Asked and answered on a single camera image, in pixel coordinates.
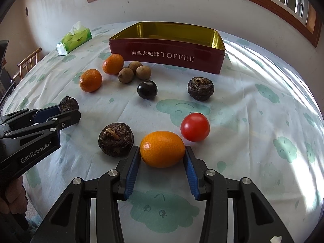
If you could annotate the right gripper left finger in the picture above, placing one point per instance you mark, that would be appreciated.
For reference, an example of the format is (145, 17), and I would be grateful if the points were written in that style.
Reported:
(69, 218)

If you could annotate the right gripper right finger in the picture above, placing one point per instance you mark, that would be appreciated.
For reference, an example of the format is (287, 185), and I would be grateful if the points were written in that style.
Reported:
(255, 220)

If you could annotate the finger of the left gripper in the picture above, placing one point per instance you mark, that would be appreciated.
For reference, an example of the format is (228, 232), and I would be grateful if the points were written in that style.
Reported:
(26, 117)
(30, 133)

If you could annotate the dark chestnut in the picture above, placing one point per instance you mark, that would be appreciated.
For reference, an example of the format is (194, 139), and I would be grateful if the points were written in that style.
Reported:
(68, 104)
(200, 88)
(116, 140)

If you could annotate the large orange kumquat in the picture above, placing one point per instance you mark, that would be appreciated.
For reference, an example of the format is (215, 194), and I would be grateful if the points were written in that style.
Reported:
(162, 149)

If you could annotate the left hand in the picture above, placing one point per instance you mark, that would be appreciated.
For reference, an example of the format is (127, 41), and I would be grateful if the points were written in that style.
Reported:
(15, 201)

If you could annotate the wooden chair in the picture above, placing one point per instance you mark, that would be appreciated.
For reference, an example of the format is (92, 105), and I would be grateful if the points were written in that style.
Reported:
(27, 64)

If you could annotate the orange tangerine left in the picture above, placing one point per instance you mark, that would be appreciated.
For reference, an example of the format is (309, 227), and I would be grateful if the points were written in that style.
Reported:
(90, 80)

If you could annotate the orange tangerine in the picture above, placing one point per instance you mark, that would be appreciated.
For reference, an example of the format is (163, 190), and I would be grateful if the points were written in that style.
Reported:
(90, 80)
(113, 64)

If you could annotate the orange tangerine back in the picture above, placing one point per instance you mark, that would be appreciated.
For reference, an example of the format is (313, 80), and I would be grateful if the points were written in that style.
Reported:
(113, 64)

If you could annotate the brown longan left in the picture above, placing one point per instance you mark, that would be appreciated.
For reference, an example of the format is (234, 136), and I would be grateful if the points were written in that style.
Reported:
(126, 75)

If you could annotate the brown longan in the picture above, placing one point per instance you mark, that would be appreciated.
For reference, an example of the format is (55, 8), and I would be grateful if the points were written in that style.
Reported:
(134, 65)
(126, 75)
(143, 72)

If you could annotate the green tissue pack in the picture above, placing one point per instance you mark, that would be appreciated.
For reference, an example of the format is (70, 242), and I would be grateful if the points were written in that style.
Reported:
(77, 36)

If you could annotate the brown longan back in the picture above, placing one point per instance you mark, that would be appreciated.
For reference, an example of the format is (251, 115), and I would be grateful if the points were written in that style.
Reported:
(134, 65)

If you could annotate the dark purple grape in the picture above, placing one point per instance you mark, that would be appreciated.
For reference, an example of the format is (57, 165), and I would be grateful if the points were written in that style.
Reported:
(147, 90)

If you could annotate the brown longan right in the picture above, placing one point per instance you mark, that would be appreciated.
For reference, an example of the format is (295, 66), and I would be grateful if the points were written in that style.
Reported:
(143, 72)

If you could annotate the white cloud-print tablecloth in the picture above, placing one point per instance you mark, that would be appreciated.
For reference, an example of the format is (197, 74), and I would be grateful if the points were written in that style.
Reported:
(265, 123)

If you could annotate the red cherry tomato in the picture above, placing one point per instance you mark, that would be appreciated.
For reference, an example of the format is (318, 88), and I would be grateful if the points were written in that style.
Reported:
(195, 127)

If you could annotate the red gold toffee tin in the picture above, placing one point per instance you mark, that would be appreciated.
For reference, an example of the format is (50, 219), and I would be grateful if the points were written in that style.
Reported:
(171, 43)

